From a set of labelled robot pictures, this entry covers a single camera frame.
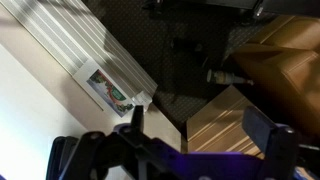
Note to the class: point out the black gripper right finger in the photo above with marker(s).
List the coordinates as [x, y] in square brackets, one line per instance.
[263, 128]

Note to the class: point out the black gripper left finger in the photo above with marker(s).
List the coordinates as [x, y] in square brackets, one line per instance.
[137, 116]

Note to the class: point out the white window sill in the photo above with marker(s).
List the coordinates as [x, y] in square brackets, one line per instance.
[23, 126]

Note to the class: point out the printed leaflet card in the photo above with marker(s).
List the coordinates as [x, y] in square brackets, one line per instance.
[106, 88]

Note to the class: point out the light wood drawer cabinet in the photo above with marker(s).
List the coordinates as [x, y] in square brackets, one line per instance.
[216, 128]

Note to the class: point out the plastic bottle with label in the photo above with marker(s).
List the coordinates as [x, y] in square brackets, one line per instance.
[226, 77]

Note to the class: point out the brown leather armchair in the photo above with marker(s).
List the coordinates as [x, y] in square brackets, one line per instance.
[286, 63]

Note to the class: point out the white slatted radiator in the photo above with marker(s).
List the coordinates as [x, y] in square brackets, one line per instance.
[76, 40]

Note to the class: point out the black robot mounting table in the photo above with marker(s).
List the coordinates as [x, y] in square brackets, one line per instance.
[233, 4]

